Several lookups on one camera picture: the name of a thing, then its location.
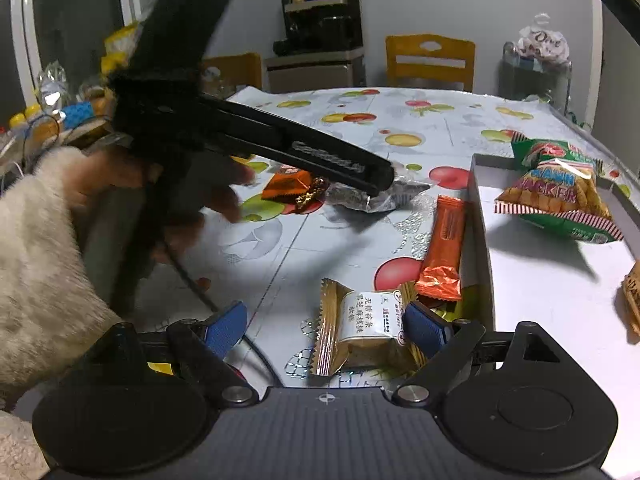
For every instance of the person's left hand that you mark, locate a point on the person's left hand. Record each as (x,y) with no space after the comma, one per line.
(215,190)

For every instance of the orange snack bar packet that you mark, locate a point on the orange snack bar packet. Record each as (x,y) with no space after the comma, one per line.
(445,240)

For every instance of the white plastic bag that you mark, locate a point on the white plastic bag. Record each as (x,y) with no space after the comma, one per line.
(542,40)

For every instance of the yellow snack bag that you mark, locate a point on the yellow snack bag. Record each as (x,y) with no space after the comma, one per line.
(120,47)

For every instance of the green cracker bag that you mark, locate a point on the green cracker bag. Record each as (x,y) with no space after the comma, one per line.
(555,195)

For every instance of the fruit-print tablecloth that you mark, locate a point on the fruit-print tablecloth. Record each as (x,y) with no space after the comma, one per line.
(350,130)

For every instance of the gold-brown wrapped candy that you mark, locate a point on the gold-brown wrapped candy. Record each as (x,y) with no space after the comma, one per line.
(310,194)

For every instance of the gold snack cake packet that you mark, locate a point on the gold snack cake packet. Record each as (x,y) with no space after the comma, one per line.
(360,332)

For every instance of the blue patterned packet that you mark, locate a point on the blue patterned packet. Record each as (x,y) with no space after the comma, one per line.
(77,112)

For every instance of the wooden chair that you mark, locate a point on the wooden chair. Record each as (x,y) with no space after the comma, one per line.
(430,62)
(235,72)

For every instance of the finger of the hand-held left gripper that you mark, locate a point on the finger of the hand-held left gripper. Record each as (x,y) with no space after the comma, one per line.
(325,157)

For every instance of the person's left forearm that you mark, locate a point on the person's left forearm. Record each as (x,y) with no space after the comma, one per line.
(40,260)

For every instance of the clear crinkled plastic bag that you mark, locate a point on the clear crinkled plastic bag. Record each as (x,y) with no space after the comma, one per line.
(51,85)

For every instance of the clear snack packet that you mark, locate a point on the clear snack packet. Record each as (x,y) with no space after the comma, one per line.
(350,197)

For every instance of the black water dispenser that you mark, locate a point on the black water dispenser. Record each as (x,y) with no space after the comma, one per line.
(320,35)

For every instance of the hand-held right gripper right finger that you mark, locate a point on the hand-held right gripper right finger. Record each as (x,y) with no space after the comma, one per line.
(425,327)

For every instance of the grey metal tray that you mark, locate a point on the grey metal tray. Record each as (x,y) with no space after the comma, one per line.
(540,300)

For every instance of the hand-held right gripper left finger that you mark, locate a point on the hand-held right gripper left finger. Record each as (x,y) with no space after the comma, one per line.
(227,327)

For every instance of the yellow-capped bottles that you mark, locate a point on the yellow-capped bottles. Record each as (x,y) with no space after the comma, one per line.
(32,122)

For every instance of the small orange candy packet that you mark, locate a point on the small orange candy packet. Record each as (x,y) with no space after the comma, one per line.
(287,185)

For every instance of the clear peanut packet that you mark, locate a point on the clear peanut packet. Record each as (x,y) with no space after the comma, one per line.
(632,300)

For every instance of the glass sliding door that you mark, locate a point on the glass sliding door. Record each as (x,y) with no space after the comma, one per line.
(75,20)

